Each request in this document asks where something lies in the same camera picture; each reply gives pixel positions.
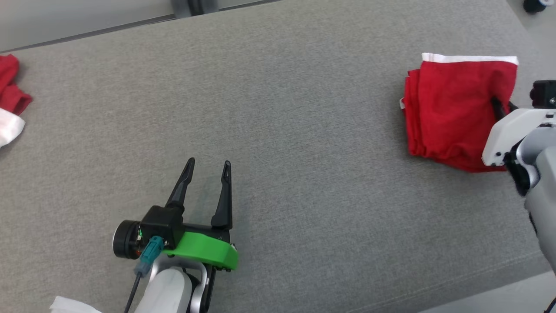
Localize left camera cable teal plug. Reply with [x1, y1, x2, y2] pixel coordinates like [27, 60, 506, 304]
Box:
[124, 237, 165, 313]

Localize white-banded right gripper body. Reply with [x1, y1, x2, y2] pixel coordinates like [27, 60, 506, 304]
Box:
[482, 109, 556, 166]

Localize dark grey baseboard strip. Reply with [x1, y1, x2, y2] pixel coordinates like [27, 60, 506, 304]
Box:
[219, 0, 278, 9]
[0, 13, 174, 53]

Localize red shorts with white trim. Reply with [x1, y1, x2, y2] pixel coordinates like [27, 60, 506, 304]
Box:
[400, 52, 520, 173]

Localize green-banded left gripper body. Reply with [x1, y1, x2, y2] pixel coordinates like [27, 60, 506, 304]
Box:
[114, 220, 239, 271]

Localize red jersey with white sleeves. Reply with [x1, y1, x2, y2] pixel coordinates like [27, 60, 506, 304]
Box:
[0, 54, 33, 148]

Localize grey vertical frame post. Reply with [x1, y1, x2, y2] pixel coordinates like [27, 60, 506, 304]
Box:
[171, 0, 220, 19]

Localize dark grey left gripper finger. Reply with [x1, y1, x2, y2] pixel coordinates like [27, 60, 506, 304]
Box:
[211, 161, 233, 230]
[165, 157, 196, 210]

